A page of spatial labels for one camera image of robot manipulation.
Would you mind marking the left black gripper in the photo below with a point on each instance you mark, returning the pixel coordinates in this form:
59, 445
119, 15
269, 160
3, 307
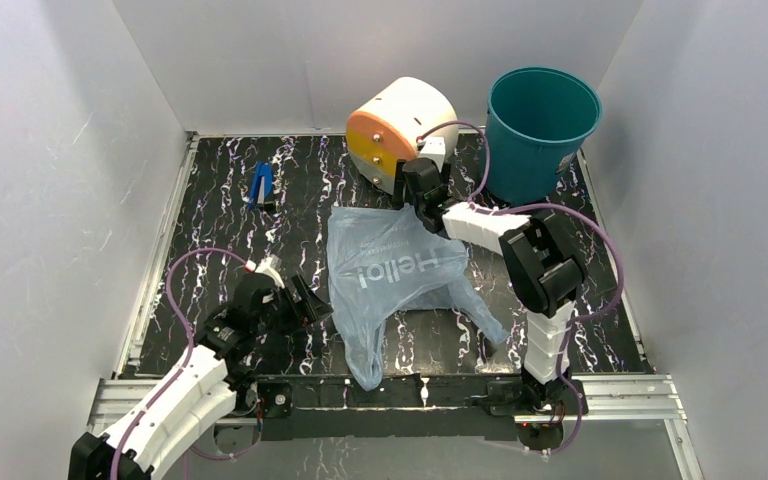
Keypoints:
310, 308

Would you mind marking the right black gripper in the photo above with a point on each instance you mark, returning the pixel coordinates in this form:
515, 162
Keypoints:
444, 176

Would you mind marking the light blue plastic bag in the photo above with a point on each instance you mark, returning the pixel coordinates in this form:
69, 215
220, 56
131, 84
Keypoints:
384, 261

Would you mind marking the teal plastic trash bin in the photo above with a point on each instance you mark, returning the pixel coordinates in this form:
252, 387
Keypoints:
537, 120

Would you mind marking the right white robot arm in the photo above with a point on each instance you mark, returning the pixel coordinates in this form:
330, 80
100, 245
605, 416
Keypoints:
545, 273

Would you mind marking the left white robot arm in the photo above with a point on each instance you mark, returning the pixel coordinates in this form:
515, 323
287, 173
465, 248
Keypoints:
205, 386

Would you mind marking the white drawer box orange front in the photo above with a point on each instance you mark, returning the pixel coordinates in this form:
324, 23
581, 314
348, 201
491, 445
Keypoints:
387, 127

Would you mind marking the blue stapler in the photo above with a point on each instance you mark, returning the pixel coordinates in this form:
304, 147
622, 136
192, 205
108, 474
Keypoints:
261, 195

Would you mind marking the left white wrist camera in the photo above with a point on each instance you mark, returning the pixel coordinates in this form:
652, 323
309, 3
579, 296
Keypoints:
270, 266

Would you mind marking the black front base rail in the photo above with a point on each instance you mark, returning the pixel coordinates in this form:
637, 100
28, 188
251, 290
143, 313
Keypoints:
496, 406

